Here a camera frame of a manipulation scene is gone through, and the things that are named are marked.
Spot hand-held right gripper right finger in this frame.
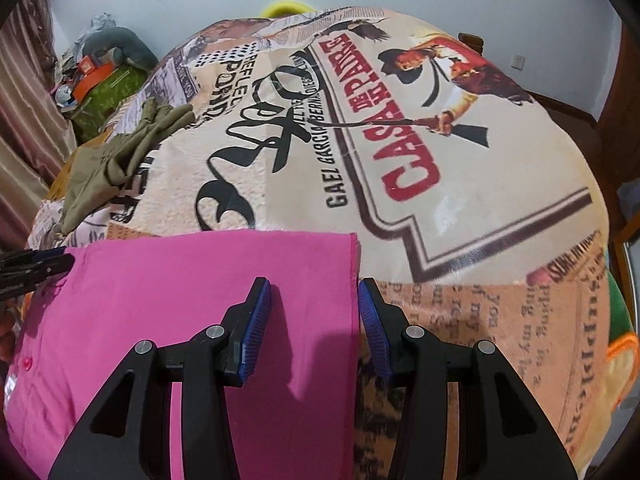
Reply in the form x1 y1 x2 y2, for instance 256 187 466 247
358 277 576 480

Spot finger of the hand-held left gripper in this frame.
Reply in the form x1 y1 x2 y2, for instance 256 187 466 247
0 249 77 279
0 276 47 302

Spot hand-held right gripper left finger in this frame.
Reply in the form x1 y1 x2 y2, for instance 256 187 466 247
47 276 273 480

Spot pink pants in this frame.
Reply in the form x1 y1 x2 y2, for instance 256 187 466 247
2 230 362 480

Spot olive green pants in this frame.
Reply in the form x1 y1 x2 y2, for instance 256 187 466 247
60 99 197 237

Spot striped brown curtain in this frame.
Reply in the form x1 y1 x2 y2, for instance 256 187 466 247
0 0 77 252

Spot printed blanket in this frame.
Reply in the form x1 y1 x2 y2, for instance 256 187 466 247
25 7 640 480

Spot green bag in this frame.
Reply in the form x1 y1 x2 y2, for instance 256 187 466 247
69 66 149 142

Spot orange box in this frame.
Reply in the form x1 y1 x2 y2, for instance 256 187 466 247
74 54 115 102

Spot grey plush toy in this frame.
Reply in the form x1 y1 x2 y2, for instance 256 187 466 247
91 25 157 70

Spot white crumpled plastic bag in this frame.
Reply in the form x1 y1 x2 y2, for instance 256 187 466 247
74 12 117 52

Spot brown wooden furniture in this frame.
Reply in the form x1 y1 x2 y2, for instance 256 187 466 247
458 32 487 57

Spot yellow pillow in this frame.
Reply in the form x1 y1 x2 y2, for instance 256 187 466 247
262 0 309 19

